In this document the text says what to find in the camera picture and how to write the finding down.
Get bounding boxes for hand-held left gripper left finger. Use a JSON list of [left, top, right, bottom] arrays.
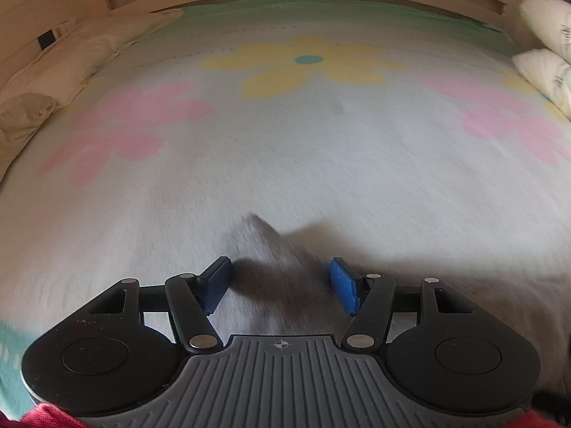
[[87, 256, 233, 351]]

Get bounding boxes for grey pants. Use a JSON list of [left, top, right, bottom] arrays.
[[221, 213, 571, 411]]

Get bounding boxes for floral blanket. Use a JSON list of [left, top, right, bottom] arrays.
[[0, 0, 571, 411]]

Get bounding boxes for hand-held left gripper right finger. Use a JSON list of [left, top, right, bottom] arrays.
[[329, 257, 476, 351]]

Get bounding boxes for red wrist strap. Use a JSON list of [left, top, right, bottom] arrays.
[[18, 403, 87, 428]]

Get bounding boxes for beige pillow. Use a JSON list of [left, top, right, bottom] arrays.
[[0, 7, 185, 104], [0, 93, 59, 179]]

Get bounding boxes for white printed pillow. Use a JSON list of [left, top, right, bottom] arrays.
[[512, 49, 571, 121], [520, 0, 571, 62]]

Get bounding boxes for dark wall socket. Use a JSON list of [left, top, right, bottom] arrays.
[[38, 29, 62, 51]]

